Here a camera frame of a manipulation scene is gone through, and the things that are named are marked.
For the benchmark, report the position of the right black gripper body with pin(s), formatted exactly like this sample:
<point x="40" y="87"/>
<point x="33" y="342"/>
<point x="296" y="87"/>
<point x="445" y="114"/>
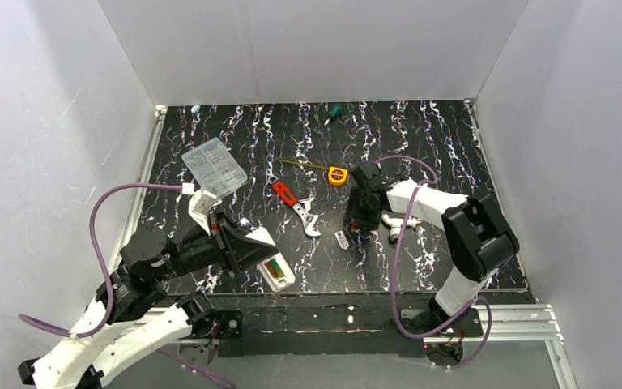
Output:
<point x="358" y="215"/>

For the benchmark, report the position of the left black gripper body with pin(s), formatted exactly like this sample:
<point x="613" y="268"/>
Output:
<point x="224" y="246"/>

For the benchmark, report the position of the white battery cover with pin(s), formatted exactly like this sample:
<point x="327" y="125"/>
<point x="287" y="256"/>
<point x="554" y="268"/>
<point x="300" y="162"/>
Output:
<point x="342" y="240"/>

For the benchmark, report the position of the white remote control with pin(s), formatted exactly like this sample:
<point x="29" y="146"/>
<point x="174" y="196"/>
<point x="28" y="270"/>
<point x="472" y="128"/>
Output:
<point x="275" y="269"/>

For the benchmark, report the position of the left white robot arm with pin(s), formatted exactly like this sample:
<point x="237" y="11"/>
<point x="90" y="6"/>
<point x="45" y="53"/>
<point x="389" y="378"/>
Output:
<point x="105" y="340"/>

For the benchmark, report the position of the yellow tape measure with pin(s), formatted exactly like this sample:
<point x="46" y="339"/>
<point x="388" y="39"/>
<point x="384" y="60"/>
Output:
<point x="337" y="176"/>

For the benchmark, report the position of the clear plastic screw box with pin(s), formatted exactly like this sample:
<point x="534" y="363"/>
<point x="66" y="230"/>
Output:
<point x="215" y="169"/>

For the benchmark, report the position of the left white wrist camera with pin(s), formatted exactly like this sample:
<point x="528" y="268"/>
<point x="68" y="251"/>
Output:
<point x="201" y="202"/>

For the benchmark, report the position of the red handled adjustable wrench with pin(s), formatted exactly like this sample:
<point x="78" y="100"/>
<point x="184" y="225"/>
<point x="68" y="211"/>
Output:
<point x="308" y="220"/>

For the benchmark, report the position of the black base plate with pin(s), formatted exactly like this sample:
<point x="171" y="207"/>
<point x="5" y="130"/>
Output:
<point x="314" y="324"/>

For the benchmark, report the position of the green handled screwdriver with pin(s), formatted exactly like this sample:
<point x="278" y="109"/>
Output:
<point x="334" y="112"/>

